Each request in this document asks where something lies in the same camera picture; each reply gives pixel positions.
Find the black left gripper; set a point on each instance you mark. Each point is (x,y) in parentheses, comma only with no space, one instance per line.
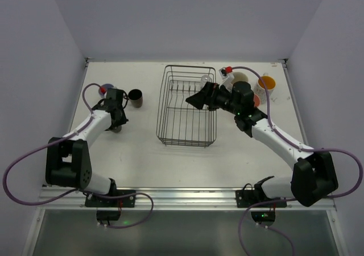
(118,119)

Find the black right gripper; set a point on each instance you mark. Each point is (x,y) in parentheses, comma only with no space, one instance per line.
(210,95)

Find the lavender plastic cup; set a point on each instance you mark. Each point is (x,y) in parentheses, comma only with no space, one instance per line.
(107,86)

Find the brown ceramic mug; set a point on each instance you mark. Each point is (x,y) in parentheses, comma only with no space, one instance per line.
(135,97)

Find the black ceramic mug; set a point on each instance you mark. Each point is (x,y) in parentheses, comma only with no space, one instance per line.
(116,129)

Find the cream patterned large mug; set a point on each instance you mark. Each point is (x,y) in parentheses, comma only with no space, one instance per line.
(239,76)

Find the pink plastic cup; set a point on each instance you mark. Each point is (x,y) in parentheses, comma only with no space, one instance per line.
(256,100)

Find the white floral mug orange inside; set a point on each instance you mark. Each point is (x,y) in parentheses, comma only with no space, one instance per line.
(263,88)

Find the clear glass cup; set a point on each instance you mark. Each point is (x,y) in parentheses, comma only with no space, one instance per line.
(205,79)

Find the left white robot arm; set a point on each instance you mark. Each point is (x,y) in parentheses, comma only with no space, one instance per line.
(68,161)

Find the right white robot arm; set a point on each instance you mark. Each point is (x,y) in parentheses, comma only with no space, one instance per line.
(313,174)

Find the dark wire dish rack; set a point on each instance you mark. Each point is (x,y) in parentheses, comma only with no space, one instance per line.
(179,123)

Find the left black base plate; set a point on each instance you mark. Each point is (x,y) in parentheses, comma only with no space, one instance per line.
(121,198)

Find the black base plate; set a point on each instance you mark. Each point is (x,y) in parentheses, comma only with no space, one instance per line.
(121,198)
(253,194)

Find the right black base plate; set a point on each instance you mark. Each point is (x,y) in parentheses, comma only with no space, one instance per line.
(253,194)

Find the aluminium mounting rail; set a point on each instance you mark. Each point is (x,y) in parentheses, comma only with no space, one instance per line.
(173,199)

